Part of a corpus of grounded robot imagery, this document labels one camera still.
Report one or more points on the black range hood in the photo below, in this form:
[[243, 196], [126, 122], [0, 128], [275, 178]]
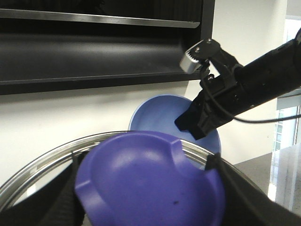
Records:
[[52, 45]]

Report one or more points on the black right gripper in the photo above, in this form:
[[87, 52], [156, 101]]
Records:
[[216, 104]]

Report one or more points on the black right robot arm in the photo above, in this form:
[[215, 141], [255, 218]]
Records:
[[271, 75]]

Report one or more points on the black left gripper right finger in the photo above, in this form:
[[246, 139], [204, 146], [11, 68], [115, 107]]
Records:
[[246, 204]]

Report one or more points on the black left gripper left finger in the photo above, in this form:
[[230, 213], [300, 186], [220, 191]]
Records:
[[53, 205]]

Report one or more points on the light blue plastic bowl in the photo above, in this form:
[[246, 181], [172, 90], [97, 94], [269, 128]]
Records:
[[156, 116]]

